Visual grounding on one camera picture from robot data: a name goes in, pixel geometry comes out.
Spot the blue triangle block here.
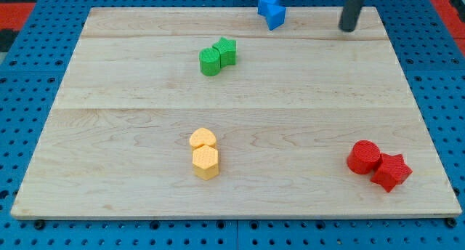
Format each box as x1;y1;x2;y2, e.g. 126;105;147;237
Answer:
265;4;286;31

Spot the yellow heart block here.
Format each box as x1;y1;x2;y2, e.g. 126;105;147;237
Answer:
189;128;217;150

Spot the yellow hexagon block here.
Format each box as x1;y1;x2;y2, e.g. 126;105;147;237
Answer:
193;145;219;180

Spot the green cylinder block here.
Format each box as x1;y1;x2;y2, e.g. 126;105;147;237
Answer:
198;47;221;76

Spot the green star block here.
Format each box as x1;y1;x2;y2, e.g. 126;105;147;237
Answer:
212;37;237;68

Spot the blue cube block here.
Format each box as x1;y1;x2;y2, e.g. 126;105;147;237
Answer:
257;0;280;16

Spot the red cylinder block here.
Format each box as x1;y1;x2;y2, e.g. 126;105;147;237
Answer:
346;140;381;174

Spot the red star block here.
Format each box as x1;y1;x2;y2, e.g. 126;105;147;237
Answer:
370;153;413;193

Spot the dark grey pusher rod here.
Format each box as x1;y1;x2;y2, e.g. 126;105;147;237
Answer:
339;0;365;32

